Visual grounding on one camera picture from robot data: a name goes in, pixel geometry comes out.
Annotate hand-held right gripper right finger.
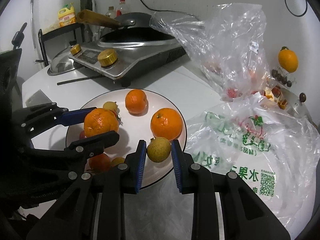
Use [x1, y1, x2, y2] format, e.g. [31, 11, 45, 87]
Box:
[171, 139, 292, 240]

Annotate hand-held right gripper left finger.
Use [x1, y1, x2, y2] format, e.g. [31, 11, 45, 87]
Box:
[26, 140, 147, 240]

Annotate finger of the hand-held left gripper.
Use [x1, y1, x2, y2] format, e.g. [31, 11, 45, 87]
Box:
[12, 102, 98, 137]
[19, 130, 121, 161]

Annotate mandarin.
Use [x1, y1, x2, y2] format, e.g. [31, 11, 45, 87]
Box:
[150, 107, 183, 141]
[84, 107, 120, 138]
[125, 89, 148, 115]

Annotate white plate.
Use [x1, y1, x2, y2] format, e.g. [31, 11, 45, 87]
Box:
[65, 89, 187, 190]

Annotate green printed plastic bag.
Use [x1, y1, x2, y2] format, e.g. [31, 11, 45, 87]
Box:
[184, 95, 320, 230]

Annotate dark flat stick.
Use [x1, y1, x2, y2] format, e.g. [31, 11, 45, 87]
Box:
[57, 74, 103, 86]

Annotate grey flat block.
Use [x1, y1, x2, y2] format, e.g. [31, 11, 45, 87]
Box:
[25, 89, 52, 107]

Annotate steel pot lid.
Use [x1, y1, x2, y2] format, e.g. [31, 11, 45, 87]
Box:
[47, 47, 75, 76]

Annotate black shelf rack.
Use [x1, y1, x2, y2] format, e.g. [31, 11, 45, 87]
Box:
[38, 25, 85, 67]

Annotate silver stove gold knobs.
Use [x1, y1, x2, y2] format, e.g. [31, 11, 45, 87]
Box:
[70, 27, 188, 87]

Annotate yellow oil bottle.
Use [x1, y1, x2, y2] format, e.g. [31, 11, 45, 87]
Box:
[58, 2, 76, 28]

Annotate orange peels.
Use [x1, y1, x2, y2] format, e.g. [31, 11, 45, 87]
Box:
[260, 86, 289, 109]

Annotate red cap bottle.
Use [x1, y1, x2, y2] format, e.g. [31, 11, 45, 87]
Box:
[115, 0, 129, 17]

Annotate clear plastic bag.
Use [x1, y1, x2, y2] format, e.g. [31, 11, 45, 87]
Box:
[149, 3, 275, 102]

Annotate steel pot with lid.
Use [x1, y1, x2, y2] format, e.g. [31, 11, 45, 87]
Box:
[282, 90, 313, 120]

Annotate clear box of dark fruit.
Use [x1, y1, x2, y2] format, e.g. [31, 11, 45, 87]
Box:
[271, 67, 295, 88]

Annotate large orange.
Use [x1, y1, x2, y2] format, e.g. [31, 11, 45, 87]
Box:
[278, 46, 299, 73]

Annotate black wok wooden handle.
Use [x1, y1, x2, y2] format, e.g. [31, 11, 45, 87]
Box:
[76, 9, 153, 29]

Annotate black stove cord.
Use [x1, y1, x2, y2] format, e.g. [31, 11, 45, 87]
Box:
[116, 0, 200, 22]

